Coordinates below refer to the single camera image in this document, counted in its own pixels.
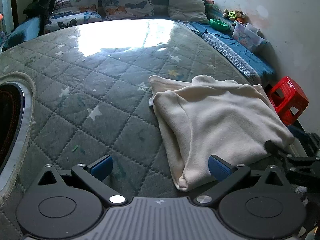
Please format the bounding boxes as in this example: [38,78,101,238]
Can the blue corner sofa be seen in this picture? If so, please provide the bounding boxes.
[0,0,277,85]

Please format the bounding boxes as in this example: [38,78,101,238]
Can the green bowl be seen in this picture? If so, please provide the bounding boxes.
[209,18,228,31]

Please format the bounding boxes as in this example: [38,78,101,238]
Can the cream fleece garment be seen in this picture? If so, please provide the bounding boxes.
[149,74,295,192]

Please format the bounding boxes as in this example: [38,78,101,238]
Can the red plastic stool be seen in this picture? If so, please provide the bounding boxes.
[266,76,309,126]

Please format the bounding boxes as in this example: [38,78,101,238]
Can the large butterfly print pillow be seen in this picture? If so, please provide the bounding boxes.
[100,0,154,19]

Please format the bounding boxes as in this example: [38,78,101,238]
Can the grey pillow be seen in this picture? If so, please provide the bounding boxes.
[167,0,209,25]

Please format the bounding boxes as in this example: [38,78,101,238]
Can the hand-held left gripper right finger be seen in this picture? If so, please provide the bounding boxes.
[194,154,285,205]

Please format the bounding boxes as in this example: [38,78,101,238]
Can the clear plastic storage box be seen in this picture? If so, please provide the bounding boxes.
[232,21,268,53]

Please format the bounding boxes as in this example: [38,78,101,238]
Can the small butterfly print pillow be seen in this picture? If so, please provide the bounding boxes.
[54,0,100,14]

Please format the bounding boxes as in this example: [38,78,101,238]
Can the round inset table cooktop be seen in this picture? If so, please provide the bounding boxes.
[0,72,35,200]

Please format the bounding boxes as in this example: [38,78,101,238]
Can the black bag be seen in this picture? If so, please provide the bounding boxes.
[23,0,59,17]

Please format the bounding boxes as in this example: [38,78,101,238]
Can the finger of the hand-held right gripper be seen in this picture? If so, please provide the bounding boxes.
[265,139,288,157]

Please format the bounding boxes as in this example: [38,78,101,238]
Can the butterfly print pillow lying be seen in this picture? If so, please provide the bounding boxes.
[44,11,103,33]

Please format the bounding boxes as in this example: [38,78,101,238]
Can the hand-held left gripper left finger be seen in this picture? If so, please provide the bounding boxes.
[37,154,127,205]

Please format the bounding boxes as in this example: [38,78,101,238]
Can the blue patterned sofa cover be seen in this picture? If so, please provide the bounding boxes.
[180,20,277,85]

